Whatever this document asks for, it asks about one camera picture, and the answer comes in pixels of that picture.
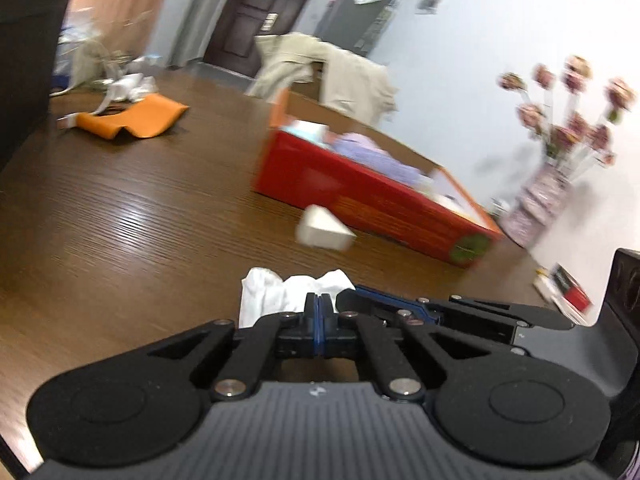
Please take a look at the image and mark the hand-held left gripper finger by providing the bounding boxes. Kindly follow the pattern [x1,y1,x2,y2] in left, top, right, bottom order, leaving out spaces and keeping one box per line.
[318,292,501,403]
[147,292,321,401]

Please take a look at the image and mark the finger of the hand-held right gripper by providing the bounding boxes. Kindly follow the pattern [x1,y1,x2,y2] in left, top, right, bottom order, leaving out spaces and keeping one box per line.
[336,290,518,345]
[357,285,576,331]

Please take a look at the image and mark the white plastic bag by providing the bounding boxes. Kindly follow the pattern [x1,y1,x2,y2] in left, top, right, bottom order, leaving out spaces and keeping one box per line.
[239,267,357,330]

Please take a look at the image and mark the red cardboard box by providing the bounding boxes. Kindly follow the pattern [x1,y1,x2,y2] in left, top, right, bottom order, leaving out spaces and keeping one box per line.
[252,87,504,268]

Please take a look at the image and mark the purple towel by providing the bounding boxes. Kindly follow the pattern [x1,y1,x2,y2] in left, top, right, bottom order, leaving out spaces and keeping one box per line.
[367,152,422,187]

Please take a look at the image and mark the purple fluffy cloth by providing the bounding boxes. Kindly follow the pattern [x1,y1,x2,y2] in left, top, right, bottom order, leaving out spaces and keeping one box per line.
[331,132,392,162]

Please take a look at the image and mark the red and white box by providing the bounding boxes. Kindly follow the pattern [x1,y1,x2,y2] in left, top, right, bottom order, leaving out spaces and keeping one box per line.
[532,262,594,314]

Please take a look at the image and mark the white wedge-shaped block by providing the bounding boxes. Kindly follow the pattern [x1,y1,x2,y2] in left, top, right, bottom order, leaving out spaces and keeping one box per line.
[295,205,357,252]

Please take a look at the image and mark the pink speckled vase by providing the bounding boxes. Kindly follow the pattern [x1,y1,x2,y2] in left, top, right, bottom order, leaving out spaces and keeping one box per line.
[502,160,576,249]

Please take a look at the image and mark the dried pink roses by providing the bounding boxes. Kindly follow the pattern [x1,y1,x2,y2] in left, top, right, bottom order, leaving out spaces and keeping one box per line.
[496,55,638,171]

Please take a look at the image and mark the beige coat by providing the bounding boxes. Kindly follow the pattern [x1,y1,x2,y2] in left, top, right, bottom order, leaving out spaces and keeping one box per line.
[245,32,399,126]

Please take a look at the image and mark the orange cloth strip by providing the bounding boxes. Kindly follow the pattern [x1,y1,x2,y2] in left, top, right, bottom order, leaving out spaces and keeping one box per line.
[75,94,191,141]

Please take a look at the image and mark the grey refrigerator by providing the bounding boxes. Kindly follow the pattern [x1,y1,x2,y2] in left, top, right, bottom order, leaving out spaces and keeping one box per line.
[315,0,402,58]

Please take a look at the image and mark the white charger plug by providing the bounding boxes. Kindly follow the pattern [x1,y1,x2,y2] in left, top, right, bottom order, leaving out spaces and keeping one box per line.
[100,72,157,107]

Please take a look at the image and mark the dark brown door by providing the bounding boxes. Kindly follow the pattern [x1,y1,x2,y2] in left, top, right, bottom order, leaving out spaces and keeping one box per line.
[202,0,326,78]

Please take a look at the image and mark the clear glass jar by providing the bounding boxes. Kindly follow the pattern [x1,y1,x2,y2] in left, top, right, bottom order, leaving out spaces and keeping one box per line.
[52,10,132,97]

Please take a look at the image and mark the black paper bag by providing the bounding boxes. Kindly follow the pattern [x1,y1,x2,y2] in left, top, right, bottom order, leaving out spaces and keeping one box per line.
[0,0,85,171]

